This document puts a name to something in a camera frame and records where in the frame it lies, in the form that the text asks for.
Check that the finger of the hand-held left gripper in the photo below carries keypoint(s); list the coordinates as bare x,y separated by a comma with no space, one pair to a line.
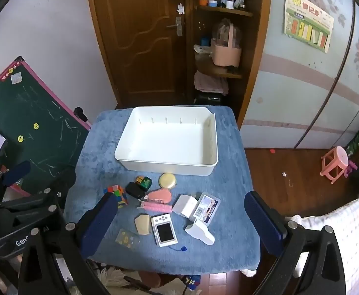
17,172
38,201

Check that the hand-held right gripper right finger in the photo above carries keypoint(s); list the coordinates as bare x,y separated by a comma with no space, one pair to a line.
265,224

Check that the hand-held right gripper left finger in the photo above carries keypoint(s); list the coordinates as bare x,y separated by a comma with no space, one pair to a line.
97,224

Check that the multicoloured puzzle cube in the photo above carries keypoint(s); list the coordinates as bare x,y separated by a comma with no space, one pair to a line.
118,194

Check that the beige block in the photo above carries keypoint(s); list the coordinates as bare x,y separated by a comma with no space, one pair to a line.
143,225

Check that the clear plastic box with label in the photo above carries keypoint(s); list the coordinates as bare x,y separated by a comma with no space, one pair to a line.
206,209

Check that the green box with gold lid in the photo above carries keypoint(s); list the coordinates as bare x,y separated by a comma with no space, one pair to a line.
144,182

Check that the white plastic handheld device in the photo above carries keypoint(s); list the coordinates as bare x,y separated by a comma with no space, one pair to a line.
199,232

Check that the white plastic bin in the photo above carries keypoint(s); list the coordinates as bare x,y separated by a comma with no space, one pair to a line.
167,141

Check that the clear bag yellow beads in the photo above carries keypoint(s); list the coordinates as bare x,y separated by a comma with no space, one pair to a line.
127,238

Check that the black pouch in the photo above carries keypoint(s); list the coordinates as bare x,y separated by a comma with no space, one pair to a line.
135,190

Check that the pink hair comb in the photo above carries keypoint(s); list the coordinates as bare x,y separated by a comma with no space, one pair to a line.
153,206

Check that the pink oval pad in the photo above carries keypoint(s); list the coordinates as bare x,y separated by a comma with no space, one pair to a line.
158,195

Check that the blue fleece table cover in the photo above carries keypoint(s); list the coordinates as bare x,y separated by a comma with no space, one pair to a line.
228,159

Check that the round yellow compact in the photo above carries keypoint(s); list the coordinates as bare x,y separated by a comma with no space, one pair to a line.
167,180

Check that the white cube box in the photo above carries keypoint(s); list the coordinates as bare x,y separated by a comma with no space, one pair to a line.
184,205

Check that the white checked blanket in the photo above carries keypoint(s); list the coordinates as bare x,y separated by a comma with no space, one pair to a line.
348,221

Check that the black knob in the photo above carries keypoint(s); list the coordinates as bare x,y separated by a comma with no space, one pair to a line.
80,113

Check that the pink plastic stool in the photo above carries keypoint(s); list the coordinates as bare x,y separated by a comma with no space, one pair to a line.
334,163

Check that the pink toy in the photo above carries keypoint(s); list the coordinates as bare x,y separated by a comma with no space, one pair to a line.
351,168

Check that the floral sliding wardrobe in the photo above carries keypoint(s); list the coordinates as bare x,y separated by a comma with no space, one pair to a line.
290,98

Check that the black box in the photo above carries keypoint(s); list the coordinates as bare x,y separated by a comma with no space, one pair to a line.
208,99

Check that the pink folded cloth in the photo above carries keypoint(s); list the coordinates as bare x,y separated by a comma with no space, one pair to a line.
210,83

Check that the brown wooden shelf unit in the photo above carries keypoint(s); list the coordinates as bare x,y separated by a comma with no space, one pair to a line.
253,52

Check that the pink basket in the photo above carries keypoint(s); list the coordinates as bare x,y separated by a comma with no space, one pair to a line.
225,53

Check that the brown wooden door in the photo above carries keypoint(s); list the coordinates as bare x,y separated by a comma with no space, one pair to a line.
136,37

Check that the green chalkboard with pink frame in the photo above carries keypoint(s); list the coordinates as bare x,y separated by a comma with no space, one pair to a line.
38,113

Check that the white digital camera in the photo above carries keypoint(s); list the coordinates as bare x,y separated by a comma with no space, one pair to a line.
164,230

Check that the wall poster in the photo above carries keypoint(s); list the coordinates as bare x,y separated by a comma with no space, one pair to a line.
308,21

